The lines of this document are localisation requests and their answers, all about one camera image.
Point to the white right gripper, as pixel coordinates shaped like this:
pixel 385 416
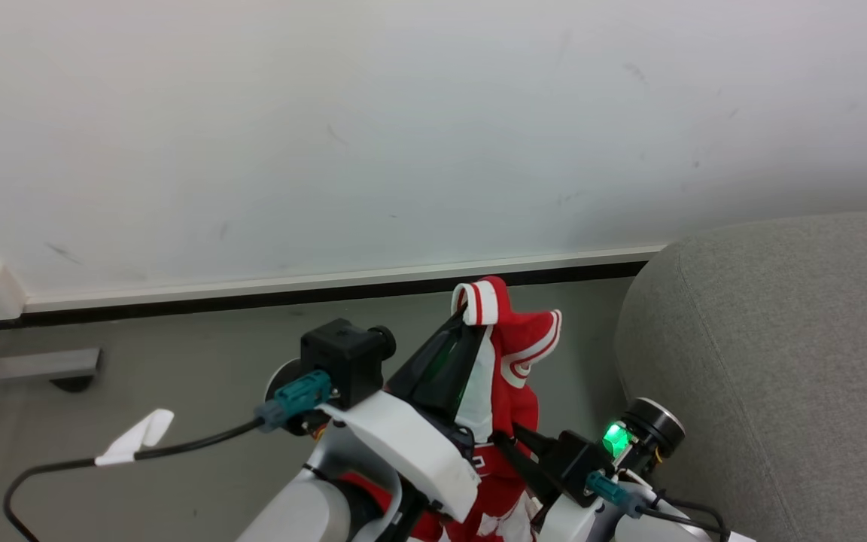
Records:
pixel 573 523

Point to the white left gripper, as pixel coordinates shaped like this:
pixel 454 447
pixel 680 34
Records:
pixel 411 444

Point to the red white sports garment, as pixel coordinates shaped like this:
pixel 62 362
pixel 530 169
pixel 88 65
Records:
pixel 512 354

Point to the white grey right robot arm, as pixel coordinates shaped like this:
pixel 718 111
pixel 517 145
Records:
pixel 667 527

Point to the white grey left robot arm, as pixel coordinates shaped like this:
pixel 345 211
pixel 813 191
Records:
pixel 305 508

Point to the black green-lit right motor cap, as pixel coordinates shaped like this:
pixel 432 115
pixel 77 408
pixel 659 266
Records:
pixel 648 433

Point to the grey fabric sofa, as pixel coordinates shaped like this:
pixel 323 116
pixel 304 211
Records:
pixel 780 361

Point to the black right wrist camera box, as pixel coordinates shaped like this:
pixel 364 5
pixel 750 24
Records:
pixel 580 463

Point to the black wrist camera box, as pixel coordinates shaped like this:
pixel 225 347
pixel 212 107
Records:
pixel 347 357
pixel 580 463

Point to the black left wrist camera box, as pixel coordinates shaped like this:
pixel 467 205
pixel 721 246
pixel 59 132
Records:
pixel 347 357

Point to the white wall baseboard strip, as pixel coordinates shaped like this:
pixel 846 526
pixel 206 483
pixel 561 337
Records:
pixel 328 282

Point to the grey metal floor bracket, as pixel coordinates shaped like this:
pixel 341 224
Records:
pixel 46 365

